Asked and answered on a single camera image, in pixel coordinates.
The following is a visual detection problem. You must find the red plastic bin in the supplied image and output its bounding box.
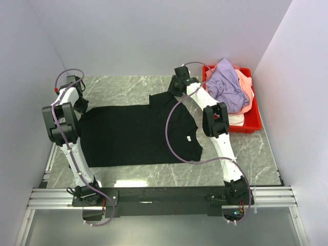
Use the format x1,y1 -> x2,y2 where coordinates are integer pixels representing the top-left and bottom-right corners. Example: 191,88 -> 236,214
202,66 -> 262,134

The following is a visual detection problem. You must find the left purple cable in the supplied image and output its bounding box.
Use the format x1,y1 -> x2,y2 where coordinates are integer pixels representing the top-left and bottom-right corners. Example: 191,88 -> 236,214
51,68 -> 116,227

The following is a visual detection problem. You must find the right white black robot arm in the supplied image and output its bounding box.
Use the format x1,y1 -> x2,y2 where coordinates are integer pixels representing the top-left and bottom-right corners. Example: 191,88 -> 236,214
165,66 -> 252,205

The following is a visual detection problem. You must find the black base beam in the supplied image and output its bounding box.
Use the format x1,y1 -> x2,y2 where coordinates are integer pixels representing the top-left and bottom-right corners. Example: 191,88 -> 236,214
71,186 -> 256,218

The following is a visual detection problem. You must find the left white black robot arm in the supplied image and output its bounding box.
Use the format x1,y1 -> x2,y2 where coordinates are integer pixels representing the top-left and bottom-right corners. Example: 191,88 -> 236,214
42,75 -> 104,206

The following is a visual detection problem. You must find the pink t shirt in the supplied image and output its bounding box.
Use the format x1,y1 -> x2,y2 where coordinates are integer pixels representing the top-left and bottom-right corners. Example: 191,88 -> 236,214
234,69 -> 255,115

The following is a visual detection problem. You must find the black t shirt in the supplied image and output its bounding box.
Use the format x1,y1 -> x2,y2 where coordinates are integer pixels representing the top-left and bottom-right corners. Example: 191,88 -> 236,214
79,92 -> 202,168

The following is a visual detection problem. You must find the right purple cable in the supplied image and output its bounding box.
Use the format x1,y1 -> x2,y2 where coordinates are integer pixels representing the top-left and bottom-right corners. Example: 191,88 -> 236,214
165,61 -> 252,224

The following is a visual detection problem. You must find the white t shirt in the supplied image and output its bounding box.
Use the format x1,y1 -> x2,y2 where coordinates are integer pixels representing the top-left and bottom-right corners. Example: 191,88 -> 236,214
228,114 -> 244,126

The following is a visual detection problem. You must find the aluminium frame rail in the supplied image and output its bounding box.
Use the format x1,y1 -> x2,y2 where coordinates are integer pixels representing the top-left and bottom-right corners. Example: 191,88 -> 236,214
27,187 -> 297,210

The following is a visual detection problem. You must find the purple cable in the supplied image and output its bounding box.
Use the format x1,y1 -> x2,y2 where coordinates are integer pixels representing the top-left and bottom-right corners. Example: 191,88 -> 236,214
165,61 -> 252,224
51,68 -> 116,227

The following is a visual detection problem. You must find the purple t shirt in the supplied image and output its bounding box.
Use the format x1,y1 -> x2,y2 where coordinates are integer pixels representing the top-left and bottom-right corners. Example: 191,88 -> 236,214
206,58 -> 252,114

